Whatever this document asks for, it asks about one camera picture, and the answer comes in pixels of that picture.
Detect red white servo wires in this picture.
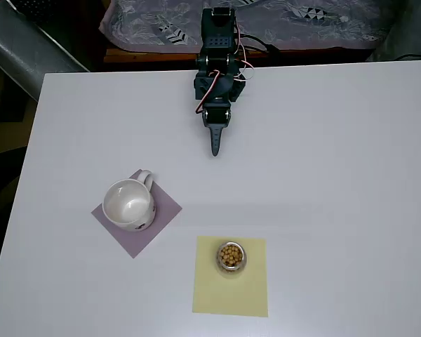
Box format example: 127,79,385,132
194,17,255,115

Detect silver insulated duct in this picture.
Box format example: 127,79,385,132
0,0,89,103

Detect white mug with cartoon face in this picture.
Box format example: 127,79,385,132
102,169,158,233

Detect yellow square paper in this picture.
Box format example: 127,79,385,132
191,235,269,319

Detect black cable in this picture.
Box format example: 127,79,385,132
241,34,281,54

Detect brown wooden bed frame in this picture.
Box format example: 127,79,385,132
103,46,371,65

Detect glass jar of soybeans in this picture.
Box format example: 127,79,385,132
215,241,249,279

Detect purple square paper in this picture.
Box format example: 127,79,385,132
91,168,183,260

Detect patterned blue white blanket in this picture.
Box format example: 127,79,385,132
98,0,389,53

